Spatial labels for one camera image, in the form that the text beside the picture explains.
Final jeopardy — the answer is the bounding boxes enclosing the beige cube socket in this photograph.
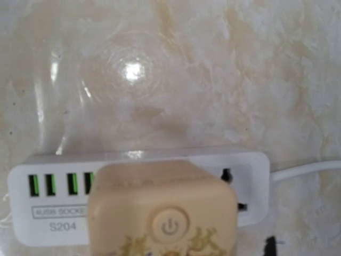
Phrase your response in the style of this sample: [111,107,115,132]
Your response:
[87,160,238,255]

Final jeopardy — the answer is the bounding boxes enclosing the white power strip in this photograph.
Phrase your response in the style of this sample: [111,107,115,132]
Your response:
[7,146,270,247]

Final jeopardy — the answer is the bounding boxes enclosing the white power strip cable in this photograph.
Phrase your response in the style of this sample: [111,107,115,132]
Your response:
[269,159,341,183]

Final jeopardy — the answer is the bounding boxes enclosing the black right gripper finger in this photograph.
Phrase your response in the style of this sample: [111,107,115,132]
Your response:
[263,236,285,256]

